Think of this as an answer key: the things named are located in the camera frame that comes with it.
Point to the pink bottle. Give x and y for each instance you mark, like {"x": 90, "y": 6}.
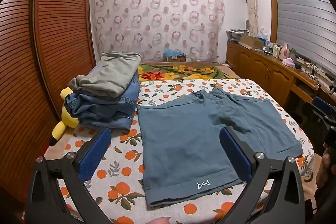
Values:
{"x": 284, "y": 50}

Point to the person's right hand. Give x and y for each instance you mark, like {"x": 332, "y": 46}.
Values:
{"x": 323, "y": 171}

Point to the floral blanket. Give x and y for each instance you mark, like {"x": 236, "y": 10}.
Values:
{"x": 181, "y": 71}

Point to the cardboard box with blue cloth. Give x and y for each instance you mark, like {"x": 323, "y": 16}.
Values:
{"x": 174, "y": 57}

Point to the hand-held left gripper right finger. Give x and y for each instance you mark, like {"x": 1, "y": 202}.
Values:
{"x": 235, "y": 155}

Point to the flat cardboard box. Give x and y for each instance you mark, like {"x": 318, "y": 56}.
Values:
{"x": 252, "y": 41}

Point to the folded blue denim jeans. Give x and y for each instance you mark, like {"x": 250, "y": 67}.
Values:
{"x": 105, "y": 111}

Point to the orange print bedsheet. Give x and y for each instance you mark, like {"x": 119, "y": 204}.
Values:
{"x": 126, "y": 158}

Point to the wooden louvered wardrobe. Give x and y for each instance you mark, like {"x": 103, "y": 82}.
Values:
{"x": 52, "y": 43}

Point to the grey storage basket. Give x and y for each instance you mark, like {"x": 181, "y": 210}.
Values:
{"x": 236, "y": 34}

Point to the person's left hand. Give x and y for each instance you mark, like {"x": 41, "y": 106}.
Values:
{"x": 160, "y": 220}

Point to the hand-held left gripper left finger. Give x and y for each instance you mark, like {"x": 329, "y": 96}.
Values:
{"x": 93, "y": 158}

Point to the circle patterned curtain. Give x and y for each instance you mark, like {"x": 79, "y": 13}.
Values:
{"x": 157, "y": 19}

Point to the wooden sideboard cabinet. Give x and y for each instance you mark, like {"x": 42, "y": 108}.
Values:
{"x": 262, "y": 66}

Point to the yellow plush toy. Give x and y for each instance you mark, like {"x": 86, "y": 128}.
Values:
{"x": 68, "y": 119}

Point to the person's right forearm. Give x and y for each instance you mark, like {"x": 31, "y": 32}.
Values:
{"x": 325, "y": 205}

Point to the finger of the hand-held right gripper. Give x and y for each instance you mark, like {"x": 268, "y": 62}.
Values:
{"x": 319, "y": 113}

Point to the pink tissue pack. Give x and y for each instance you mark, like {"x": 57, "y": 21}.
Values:
{"x": 289, "y": 62}

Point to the teal blue pants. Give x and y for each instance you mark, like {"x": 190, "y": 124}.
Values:
{"x": 181, "y": 145}

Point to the folded grey-green pants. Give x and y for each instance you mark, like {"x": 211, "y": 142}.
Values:
{"x": 113, "y": 77}

